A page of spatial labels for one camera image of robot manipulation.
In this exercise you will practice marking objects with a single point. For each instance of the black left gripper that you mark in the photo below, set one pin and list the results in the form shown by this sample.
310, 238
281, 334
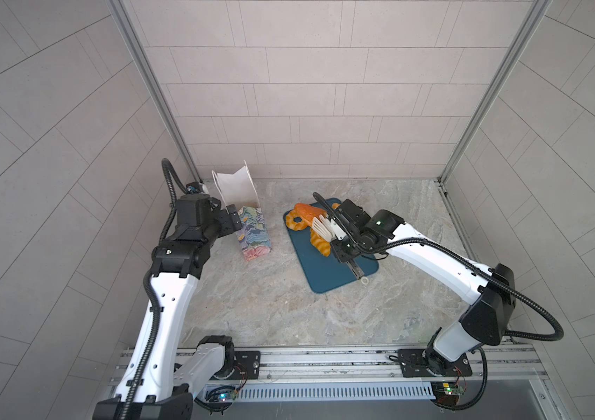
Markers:
226, 227

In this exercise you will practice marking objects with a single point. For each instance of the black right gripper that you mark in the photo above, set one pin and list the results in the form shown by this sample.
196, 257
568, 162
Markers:
338, 254

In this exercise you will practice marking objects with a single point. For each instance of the reddish brown fake croissant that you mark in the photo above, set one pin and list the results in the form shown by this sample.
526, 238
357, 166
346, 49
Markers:
309, 213

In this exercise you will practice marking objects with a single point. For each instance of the fake ring donut bread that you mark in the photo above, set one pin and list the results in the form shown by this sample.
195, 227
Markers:
295, 222

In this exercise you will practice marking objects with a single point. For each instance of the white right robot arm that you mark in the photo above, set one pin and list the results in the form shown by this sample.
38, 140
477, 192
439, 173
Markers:
489, 306

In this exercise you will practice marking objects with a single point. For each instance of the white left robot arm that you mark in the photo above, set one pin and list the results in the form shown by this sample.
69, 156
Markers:
153, 387

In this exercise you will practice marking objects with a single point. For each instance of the long fake croissant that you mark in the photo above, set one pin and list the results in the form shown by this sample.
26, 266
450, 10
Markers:
322, 246

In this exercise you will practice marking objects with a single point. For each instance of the dark teal plastic tray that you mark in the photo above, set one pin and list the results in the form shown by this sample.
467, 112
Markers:
324, 274

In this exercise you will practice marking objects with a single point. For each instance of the left green circuit board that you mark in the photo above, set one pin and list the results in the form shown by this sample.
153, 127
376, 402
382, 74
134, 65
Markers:
222, 395

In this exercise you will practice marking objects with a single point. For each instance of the green circuit board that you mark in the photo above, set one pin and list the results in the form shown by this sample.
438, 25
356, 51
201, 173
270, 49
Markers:
222, 395
448, 394

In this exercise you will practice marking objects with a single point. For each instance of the right green circuit board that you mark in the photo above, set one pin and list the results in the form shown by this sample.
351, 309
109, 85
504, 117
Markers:
448, 394

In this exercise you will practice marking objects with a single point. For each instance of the floral paper bag white handles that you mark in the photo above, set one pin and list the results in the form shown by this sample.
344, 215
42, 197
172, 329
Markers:
238, 190

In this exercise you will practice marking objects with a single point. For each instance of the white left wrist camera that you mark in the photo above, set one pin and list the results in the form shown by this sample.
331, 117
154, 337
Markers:
196, 188

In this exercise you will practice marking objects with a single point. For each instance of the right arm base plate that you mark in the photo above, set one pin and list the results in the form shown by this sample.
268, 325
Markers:
416, 363

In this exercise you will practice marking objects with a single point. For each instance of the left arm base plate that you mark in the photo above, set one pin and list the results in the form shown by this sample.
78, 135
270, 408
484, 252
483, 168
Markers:
246, 367

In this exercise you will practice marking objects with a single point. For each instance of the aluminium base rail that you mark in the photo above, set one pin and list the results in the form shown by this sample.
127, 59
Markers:
373, 373

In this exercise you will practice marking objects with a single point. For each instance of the aluminium corner post left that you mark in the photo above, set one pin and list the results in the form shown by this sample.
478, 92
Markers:
120, 15

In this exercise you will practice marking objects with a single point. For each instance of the aluminium corner post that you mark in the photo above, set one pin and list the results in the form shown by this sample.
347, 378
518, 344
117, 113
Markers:
120, 15
527, 28

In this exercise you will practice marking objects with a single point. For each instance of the aluminium corner post right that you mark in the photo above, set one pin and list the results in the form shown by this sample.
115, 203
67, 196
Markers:
527, 28

